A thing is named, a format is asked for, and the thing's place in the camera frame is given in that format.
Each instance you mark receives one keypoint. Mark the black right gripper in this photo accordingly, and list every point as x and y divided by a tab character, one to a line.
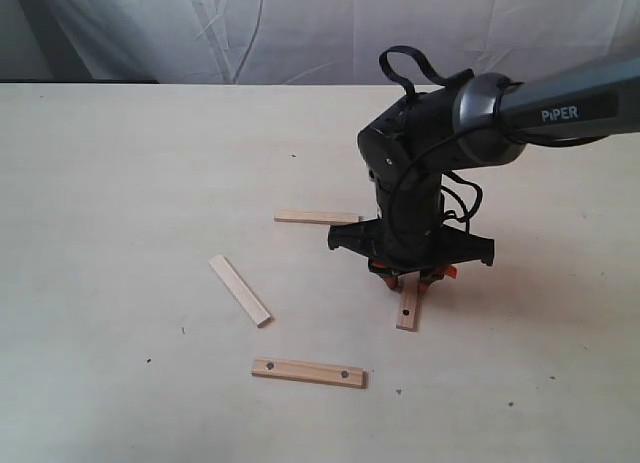
414	232

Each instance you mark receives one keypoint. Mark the wooden stick with holes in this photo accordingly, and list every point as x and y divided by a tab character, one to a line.
408	313
309	372

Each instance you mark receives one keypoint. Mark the plain wooden stick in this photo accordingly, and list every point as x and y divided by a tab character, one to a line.
240	290
315	217

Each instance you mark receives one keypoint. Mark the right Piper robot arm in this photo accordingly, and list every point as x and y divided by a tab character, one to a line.
469	121

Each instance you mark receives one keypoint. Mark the white backdrop cloth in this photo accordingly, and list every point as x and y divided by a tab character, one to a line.
246	42

